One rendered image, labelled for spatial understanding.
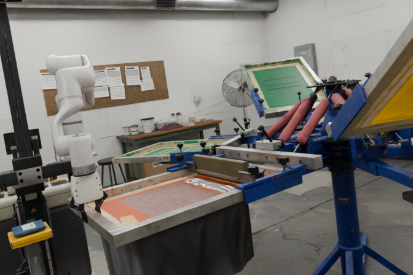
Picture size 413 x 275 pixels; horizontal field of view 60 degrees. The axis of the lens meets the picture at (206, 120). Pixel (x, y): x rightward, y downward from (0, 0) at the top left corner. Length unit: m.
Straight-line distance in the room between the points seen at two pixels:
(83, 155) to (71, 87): 0.28
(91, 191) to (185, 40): 4.90
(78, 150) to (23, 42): 4.00
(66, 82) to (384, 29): 4.91
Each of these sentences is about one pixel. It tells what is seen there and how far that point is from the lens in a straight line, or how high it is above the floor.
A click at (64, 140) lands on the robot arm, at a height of 1.26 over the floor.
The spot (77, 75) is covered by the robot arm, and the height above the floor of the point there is 1.49.
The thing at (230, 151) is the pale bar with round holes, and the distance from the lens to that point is 1.88.
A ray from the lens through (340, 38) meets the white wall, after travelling 6.13.
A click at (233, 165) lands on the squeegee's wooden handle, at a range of 1.48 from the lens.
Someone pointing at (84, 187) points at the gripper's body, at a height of 1.09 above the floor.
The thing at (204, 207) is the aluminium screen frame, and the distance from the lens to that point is 1.22.
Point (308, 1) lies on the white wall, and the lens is 6.54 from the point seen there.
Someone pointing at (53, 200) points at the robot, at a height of 0.84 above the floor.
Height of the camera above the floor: 1.36
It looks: 5 degrees down
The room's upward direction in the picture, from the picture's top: 8 degrees counter-clockwise
